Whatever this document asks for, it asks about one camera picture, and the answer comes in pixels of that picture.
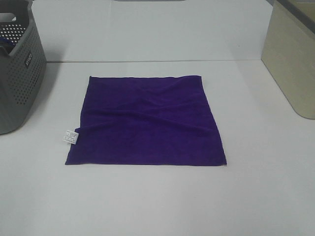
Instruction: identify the purple towel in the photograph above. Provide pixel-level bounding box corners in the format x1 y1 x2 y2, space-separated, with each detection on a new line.
65 75 227 166

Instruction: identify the grey perforated laundry basket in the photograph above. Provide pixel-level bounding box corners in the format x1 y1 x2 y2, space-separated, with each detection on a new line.
0 0 46 134

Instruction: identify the beige storage bin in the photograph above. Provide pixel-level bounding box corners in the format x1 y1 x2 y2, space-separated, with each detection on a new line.
261 0 315 119

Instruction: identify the purple cloth in basket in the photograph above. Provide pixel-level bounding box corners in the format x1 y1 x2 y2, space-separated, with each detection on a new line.
0 37 15 51

